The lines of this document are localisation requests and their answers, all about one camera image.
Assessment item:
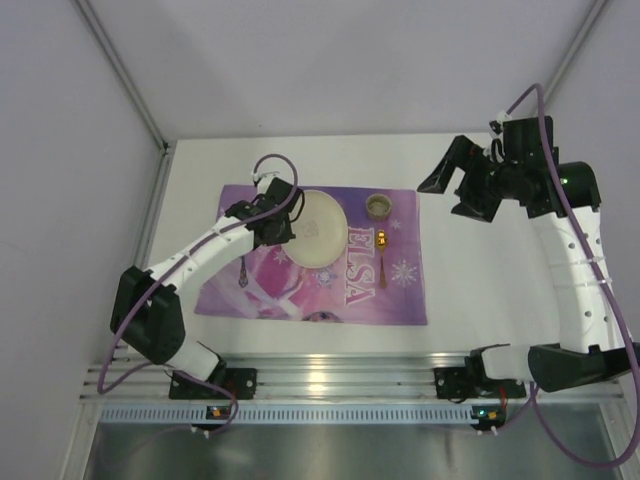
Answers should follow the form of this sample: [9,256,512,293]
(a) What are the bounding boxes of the cream white plate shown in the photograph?
[282,190,348,269]

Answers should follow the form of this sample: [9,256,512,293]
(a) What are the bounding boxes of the iridescent purple fork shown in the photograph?
[238,256,249,288]

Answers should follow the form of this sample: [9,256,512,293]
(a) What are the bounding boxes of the small beige cup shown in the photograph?
[365,193,393,221]

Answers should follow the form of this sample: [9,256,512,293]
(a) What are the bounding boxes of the gold spoon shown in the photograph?
[376,229,389,289]

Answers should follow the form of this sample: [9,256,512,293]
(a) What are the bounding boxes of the purple Elsa placemat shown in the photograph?
[195,186,427,326]

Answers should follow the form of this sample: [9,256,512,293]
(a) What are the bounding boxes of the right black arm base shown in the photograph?
[433,348,526,404]

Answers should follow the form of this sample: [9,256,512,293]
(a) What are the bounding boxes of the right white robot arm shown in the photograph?
[417,117,631,392]

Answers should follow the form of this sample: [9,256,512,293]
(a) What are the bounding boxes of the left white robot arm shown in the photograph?
[110,176,304,383]

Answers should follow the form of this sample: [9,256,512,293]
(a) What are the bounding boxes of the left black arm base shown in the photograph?
[165,367,258,400]

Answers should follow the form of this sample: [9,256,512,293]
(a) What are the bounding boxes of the left aluminium frame post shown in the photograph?
[74,0,171,151]

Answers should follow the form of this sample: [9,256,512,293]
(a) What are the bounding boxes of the aluminium frame post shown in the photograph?
[74,0,171,151]
[511,1,616,117]

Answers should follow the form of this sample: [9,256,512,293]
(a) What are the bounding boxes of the right aluminium frame post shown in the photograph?
[511,1,616,117]

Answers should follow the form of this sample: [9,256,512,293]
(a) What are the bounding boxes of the aluminium mounting rail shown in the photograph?
[79,353,624,404]

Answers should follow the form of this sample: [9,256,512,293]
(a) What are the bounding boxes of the perforated grey cable tray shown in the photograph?
[100,403,501,425]

